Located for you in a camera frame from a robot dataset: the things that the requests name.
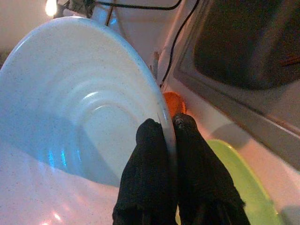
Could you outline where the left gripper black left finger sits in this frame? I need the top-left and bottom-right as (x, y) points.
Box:
(112, 118), (178, 225)

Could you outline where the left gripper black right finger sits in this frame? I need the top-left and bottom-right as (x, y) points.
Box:
(172, 112), (252, 225)

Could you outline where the white speckled bowl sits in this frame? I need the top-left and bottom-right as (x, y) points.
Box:
(0, 15), (177, 225)

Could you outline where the steel kitchen sink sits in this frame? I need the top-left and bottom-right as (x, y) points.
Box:
(172, 0), (300, 172)

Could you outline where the green plate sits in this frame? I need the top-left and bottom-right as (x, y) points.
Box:
(175, 138), (286, 225)

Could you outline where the orange bowl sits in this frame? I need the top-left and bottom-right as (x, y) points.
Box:
(162, 91), (188, 118)

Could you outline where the wooden stick utensil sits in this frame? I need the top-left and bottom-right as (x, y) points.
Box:
(151, 51), (162, 75)

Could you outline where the black thin cable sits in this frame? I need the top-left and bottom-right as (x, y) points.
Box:
(93, 0), (183, 12)
(160, 0), (201, 89)

